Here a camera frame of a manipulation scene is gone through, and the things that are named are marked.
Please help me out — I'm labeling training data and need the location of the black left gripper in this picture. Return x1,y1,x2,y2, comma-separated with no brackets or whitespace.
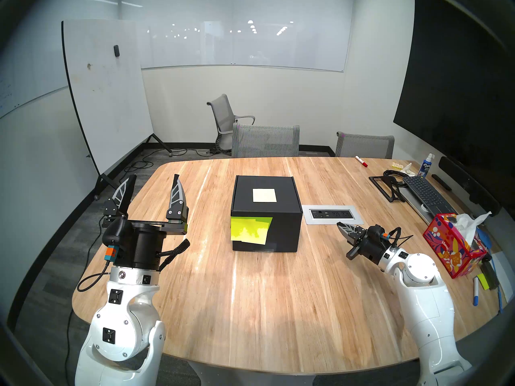
103,174,190,271

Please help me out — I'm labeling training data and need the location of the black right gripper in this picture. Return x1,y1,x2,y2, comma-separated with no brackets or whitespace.
337,222,389,266

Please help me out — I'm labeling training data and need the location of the black cardboard box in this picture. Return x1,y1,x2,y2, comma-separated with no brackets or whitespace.
230,175,303,253

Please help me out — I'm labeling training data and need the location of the red floral tissue box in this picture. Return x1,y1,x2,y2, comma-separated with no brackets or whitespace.
422,213,488,279

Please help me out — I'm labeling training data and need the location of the silver table power outlet panel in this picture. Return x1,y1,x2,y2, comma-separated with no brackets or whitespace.
302,205,364,225

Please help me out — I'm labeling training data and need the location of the black folding laptop stand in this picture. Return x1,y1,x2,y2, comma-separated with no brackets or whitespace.
369,175,407,203

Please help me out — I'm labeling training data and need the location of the silver keyboard tray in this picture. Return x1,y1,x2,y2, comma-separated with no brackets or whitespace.
398,186,457,225

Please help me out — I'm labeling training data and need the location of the black keyboard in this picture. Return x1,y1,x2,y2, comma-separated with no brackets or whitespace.
402,175,457,215

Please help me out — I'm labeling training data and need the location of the grey mesh office chair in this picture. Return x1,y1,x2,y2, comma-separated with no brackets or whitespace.
231,123,301,158
335,131,395,158

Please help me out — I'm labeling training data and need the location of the whiteboard cleaner spray bottle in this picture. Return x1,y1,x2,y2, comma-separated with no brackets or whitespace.
417,153,436,178

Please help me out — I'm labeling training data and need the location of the neon yellow sticky note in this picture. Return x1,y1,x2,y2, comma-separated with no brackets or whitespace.
230,216,274,245

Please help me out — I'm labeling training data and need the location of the white tissue sheet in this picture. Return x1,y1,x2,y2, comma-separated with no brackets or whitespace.
454,211,493,245

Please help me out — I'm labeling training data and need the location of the mobile whiteboard on stand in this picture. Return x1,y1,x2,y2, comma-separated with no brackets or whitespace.
61,19,173,201

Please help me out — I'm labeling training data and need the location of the grey office chair with armrests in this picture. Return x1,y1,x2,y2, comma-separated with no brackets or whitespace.
206,94,255,152

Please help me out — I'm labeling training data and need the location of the black video conference bar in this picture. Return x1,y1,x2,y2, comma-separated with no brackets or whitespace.
438,156,502,217

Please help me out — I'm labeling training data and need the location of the blue plastic swatter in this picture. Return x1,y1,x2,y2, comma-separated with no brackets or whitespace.
478,228,504,313

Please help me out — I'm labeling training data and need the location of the black felt board eraser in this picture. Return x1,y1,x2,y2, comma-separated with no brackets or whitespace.
481,261,501,290

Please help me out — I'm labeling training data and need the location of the white paper sheet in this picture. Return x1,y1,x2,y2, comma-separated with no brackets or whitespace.
493,253,515,301

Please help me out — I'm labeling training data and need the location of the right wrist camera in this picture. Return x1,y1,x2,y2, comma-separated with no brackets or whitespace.
370,224,393,244

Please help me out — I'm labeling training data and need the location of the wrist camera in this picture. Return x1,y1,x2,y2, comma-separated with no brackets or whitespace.
102,220,126,263
370,224,393,244

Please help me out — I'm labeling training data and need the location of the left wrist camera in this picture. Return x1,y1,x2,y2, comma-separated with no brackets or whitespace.
102,220,126,263

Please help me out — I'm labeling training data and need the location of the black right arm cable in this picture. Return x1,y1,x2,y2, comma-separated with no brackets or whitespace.
388,227,414,249

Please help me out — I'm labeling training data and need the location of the black floor cable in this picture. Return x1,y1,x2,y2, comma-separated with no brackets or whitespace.
97,147,218,229

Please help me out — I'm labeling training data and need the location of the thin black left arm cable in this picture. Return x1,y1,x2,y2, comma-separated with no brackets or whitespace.
76,263,110,292

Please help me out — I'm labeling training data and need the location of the large black wall screen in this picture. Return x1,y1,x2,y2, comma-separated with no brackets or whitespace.
393,0,515,189

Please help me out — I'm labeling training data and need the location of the large wall glass whiteboard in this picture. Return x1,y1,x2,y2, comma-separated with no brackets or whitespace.
121,0,354,72

